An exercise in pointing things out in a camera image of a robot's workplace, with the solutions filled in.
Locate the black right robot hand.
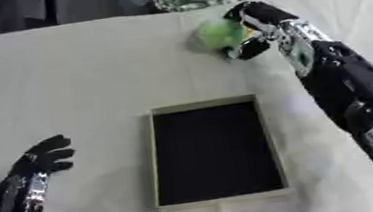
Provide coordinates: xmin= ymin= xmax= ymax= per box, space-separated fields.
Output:
xmin=217 ymin=0 xmax=304 ymax=63

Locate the open box with black inside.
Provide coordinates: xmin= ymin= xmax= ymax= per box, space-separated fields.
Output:
xmin=138 ymin=90 xmax=295 ymax=212

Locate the green ball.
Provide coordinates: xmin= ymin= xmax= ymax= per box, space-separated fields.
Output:
xmin=192 ymin=15 xmax=252 ymax=53

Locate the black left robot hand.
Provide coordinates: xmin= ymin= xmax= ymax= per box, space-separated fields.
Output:
xmin=3 ymin=132 xmax=80 ymax=180

